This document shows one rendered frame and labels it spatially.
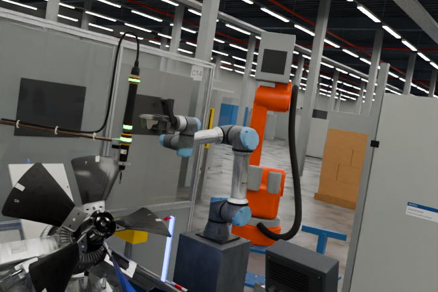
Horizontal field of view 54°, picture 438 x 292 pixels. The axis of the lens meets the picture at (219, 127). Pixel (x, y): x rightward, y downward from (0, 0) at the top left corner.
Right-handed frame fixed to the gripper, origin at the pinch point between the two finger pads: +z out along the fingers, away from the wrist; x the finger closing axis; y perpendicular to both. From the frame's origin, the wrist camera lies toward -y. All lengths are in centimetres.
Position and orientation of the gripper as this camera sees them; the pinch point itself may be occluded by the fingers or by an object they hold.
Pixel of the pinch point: (141, 115)
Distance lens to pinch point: 187.7
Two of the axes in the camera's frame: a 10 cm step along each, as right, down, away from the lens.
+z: -6.3, -0.5, -7.8
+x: -7.6, -1.5, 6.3
